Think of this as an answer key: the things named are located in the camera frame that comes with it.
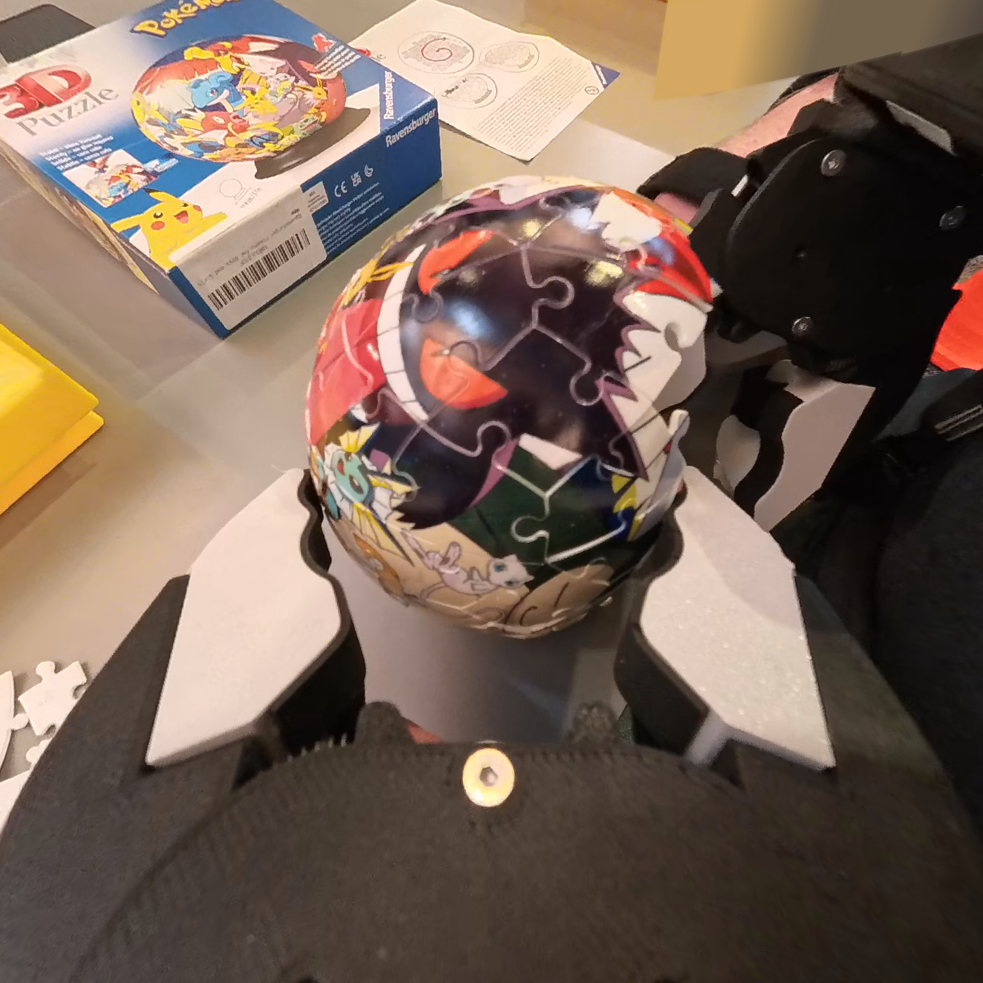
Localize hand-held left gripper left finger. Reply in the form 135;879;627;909
144;467;368;769

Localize blue white puzzle box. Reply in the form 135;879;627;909
0;0;442;340

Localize squarish white puzzle piece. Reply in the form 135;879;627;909
0;670;32;769

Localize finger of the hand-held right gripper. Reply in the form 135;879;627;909
713;411;769;494
736;363;877;534

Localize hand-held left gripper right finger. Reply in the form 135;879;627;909
613;466;838;771

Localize person's dark shirt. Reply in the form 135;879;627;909
772;369;983;815

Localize person's right hand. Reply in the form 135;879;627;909
718;71;843;160

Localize colourful puzzle ball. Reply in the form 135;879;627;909
306;175;715;638

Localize white instruction leaflet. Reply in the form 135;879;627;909
349;0;622;164

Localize yellow plastic tray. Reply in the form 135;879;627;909
0;323;104;516

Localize red box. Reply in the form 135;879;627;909
928;253;983;373

